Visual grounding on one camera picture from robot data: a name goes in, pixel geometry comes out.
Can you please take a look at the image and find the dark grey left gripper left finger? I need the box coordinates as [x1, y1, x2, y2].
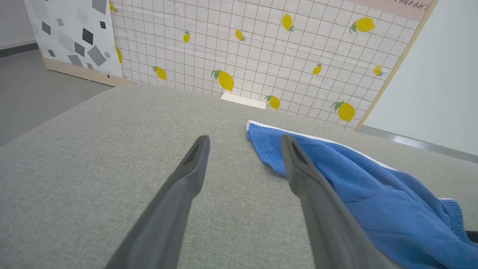
[105, 135, 211, 269]

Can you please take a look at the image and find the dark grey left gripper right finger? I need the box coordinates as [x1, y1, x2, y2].
[280, 134, 402, 269]

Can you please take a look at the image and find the blue garment with white trim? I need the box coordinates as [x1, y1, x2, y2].
[246, 120, 478, 269]

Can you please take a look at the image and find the small white block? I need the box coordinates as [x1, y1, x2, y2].
[220, 92, 267, 109]

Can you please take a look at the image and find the lemon print grid panel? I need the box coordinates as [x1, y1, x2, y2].
[108, 0, 439, 132]

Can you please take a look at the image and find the grey terrazzo print panel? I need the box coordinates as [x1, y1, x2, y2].
[24, 0, 137, 87]

